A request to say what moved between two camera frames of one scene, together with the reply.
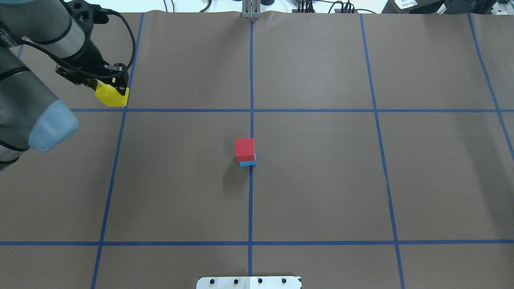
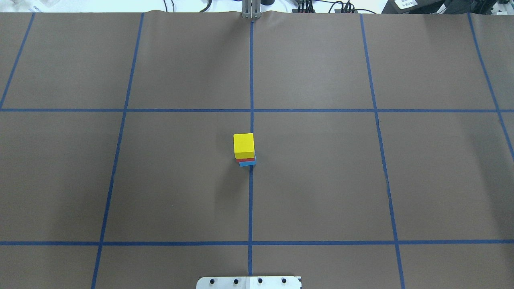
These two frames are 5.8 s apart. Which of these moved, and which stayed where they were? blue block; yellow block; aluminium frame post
Moved: yellow block
Stayed: blue block; aluminium frame post
